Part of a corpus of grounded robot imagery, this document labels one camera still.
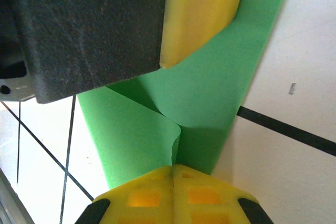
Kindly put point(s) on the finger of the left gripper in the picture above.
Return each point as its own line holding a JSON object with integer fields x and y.
{"x": 92, "y": 24}

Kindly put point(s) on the green cloth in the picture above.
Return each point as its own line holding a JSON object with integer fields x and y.
{"x": 204, "y": 90}

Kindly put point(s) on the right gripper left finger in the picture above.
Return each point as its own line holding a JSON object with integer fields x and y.
{"x": 157, "y": 182}

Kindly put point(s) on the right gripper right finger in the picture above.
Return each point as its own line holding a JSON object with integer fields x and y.
{"x": 210, "y": 190}

